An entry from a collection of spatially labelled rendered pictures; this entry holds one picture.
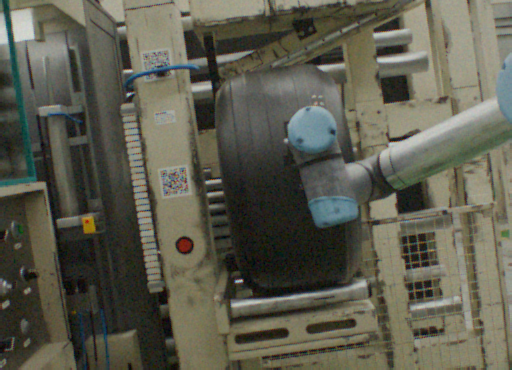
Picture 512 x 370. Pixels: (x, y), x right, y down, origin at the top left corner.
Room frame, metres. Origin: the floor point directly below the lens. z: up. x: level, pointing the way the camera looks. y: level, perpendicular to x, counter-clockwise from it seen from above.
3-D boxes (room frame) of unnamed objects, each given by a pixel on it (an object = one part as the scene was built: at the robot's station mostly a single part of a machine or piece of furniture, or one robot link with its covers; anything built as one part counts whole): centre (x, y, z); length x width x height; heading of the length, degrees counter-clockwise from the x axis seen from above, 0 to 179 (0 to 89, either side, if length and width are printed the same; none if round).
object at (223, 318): (1.64, 0.11, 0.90); 0.40 x 0.03 x 0.10; 179
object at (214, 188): (2.02, 0.15, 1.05); 0.20 x 0.15 x 0.30; 89
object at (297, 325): (1.50, -0.06, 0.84); 0.36 x 0.09 x 0.06; 89
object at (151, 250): (1.59, 0.28, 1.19); 0.05 x 0.04 x 0.48; 179
